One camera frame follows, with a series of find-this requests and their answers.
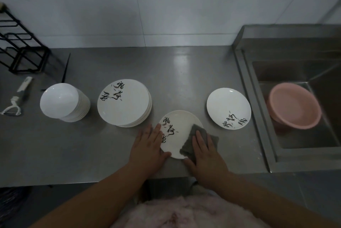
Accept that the person's left forearm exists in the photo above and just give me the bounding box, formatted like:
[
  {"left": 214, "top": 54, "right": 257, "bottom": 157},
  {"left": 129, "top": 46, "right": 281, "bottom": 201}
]
[{"left": 29, "top": 163, "right": 158, "bottom": 228}]

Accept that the pink plastic basin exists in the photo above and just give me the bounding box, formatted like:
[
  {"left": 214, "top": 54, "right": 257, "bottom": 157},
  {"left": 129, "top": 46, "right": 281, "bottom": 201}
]
[{"left": 267, "top": 82, "right": 322, "bottom": 130}]

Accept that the white plate with black calligraphy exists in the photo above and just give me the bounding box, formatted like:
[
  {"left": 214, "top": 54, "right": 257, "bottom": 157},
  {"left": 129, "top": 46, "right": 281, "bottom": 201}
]
[
  {"left": 159, "top": 110, "right": 204, "bottom": 160},
  {"left": 206, "top": 88, "right": 252, "bottom": 131}
]

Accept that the pink fluffy garment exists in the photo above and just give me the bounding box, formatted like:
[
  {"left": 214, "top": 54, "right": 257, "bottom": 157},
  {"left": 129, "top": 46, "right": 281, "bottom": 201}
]
[{"left": 110, "top": 193, "right": 273, "bottom": 228}]

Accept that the stack of white bowls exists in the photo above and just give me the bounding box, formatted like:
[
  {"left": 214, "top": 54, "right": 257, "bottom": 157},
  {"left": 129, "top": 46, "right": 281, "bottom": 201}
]
[{"left": 40, "top": 83, "right": 91, "bottom": 123}]

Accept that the stack of white printed plates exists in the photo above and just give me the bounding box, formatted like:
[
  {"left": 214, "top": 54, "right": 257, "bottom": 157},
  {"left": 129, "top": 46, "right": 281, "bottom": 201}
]
[{"left": 97, "top": 79, "right": 153, "bottom": 128}]

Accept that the black wire rack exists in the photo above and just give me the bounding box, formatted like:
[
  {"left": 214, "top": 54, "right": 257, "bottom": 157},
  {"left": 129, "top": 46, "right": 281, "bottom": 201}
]
[{"left": 0, "top": 2, "right": 50, "bottom": 75}]

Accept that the white vegetable peeler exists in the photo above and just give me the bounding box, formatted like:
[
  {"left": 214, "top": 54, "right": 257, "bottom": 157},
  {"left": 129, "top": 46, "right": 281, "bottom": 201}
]
[{"left": 0, "top": 76, "right": 34, "bottom": 116}]

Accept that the person's right forearm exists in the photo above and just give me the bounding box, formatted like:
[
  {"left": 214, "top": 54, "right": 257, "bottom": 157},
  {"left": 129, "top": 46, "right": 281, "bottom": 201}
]
[{"left": 205, "top": 171, "right": 341, "bottom": 228}]

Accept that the black chopstick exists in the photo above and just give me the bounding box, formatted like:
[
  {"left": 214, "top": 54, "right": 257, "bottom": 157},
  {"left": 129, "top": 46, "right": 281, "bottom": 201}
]
[{"left": 60, "top": 53, "right": 71, "bottom": 84}]

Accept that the person's left hand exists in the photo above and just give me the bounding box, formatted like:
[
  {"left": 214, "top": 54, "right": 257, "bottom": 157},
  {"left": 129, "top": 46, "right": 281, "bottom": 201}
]
[{"left": 129, "top": 123, "right": 172, "bottom": 175}]

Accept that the grey dish cloth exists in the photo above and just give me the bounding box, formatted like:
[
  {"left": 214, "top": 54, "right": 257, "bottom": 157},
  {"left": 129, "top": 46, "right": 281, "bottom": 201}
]
[{"left": 180, "top": 124, "right": 220, "bottom": 162}]

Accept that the person's right hand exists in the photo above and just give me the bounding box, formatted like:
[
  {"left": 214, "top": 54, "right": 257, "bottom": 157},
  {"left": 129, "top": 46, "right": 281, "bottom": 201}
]
[{"left": 183, "top": 130, "right": 230, "bottom": 186}]

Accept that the stainless steel sink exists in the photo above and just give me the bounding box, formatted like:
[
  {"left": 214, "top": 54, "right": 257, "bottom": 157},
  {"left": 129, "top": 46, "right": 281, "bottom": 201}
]
[{"left": 232, "top": 25, "right": 341, "bottom": 174}]

